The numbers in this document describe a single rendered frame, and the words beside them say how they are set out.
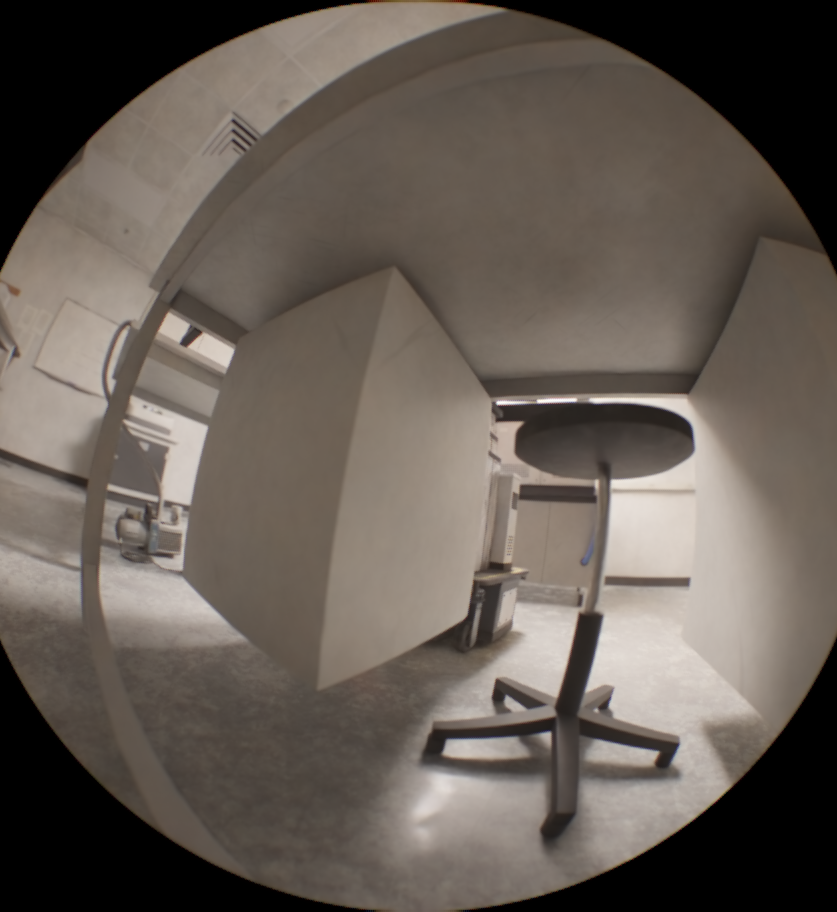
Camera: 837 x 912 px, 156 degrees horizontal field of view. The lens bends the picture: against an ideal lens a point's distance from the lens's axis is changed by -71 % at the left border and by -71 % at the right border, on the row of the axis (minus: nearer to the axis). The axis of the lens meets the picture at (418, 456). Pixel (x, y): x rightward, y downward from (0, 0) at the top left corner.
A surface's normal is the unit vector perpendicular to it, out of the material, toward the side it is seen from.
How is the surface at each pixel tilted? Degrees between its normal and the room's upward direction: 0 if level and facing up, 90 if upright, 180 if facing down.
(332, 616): 90
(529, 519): 90
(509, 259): 180
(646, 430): 154
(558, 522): 90
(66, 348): 90
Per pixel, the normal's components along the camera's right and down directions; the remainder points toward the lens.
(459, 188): -0.14, 0.96
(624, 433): -0.29, 0.74
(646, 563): -0.48, -0.26
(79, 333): 0.87, 0.01
